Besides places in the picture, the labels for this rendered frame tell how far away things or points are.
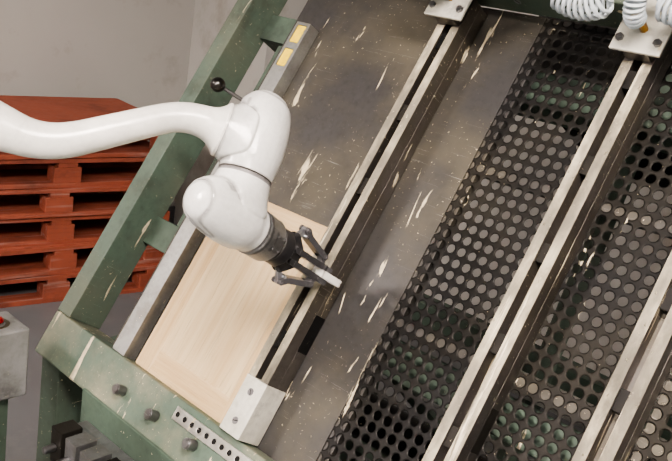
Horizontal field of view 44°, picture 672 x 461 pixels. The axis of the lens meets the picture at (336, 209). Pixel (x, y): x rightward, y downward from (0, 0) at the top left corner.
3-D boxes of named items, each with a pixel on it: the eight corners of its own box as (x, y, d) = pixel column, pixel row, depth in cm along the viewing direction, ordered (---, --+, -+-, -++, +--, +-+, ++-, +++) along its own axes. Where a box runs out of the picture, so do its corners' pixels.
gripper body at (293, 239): (271, 267, 156) (299, 283, 163) (293, 227, 157) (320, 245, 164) (245, 254, 161) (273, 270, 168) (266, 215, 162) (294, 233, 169)
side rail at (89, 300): (88, 321, 229) (57, 309, 221) (281, -17, 244) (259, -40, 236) (99, 329, 226) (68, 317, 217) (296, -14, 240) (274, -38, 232)
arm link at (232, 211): (263, 259, 150) (286, 192, 154) (207, 226, 138) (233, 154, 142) (220, 252, 156) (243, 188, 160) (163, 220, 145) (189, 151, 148)
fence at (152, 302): (123, 352, 209) (111, 347, 206) (305, 29, 222) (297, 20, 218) (134, 360, 206) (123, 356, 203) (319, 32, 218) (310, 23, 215)
